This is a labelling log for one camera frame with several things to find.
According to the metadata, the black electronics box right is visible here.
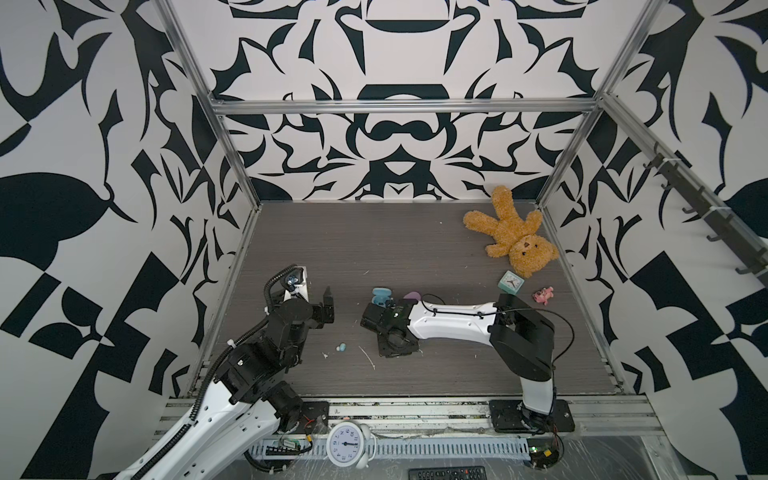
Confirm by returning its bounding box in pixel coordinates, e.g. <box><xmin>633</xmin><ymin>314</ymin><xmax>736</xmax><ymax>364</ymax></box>
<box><xmin>525</xmin><ymin>437</ymin><xmax>564</xmax><ymax>470</ymax></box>

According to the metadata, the black remote control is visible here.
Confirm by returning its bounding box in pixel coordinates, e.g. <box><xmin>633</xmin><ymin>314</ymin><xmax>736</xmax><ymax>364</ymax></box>
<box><xmin>407</xmin><ymin>466</ymin><xmax>488</xmax><ymax>480</ymax></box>

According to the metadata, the small pink toy figure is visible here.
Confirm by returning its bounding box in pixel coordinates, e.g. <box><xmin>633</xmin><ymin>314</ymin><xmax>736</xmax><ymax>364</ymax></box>
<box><xmin>532</xmin><ymin>286</ymin><xmax>554</xmax><ymax>306</ymax></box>

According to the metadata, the white slotted cable duct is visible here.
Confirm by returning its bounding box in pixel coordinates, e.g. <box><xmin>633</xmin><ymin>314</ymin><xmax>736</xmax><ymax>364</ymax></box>
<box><xmin>250</xmin><ymin>437</ymin><xmax>530</xmax><ymax>461</ymax></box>

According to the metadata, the small teal alarm clock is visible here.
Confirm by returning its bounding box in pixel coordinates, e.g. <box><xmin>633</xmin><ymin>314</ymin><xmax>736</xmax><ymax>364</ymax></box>
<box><xmin>497</xmin><ymin>271</ymin><xmax>525</xmax><ymax>295</ymax></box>

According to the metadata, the white round alarm clock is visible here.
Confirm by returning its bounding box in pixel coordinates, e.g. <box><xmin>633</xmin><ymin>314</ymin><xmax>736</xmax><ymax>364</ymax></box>
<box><xmin>326</xmin><ymin>420</ymin><xmax>378</xmax><ymax>469</ymax></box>

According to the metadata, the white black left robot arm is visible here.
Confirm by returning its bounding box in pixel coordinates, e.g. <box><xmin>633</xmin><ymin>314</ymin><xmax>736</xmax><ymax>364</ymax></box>
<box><xmin>116</xmin><ymin>265</ymin><xmax>334</xmax><ymax>479</ymax></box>

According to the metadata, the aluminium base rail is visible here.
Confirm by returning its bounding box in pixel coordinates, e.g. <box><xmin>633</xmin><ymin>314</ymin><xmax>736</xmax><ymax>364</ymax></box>
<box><xmin>155</xmin><ymin>395</ymin><xmax>664</xmax><ymax>438</ymax></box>

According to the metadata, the brown teddy bear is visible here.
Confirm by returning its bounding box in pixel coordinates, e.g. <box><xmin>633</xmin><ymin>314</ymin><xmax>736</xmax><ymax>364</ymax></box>
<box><xmin>463</xmin><ymin>186</ymin><xmax>559</xmax><ymax>279</ymax></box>

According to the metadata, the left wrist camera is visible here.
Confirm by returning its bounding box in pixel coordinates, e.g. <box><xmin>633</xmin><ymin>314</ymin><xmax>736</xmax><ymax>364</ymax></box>
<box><xmin>280</xmin><ymin>266</ymin><xmax>309</xmax><ymax>301</ymax></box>

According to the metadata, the purple earbud charging case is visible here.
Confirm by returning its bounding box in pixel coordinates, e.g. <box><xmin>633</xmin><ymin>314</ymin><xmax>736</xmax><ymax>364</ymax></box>
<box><xmin>403</xmin><ymin>291</ymin><xmax>422</xmax><ymax>301</ymax></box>

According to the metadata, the green circuit board left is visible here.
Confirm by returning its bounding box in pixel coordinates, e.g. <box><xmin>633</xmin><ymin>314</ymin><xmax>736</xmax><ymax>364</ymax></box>
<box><xmin>264</xmin><ymin>437</ymin><xmax>314</xmax><ymax>457</ymax></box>

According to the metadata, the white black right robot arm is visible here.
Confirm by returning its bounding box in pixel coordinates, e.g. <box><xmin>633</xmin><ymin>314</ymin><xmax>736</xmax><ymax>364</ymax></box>
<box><xmin>360</xmin><ymin>293</ymin><xmax>576</xmax><ymax>434</ymax></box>

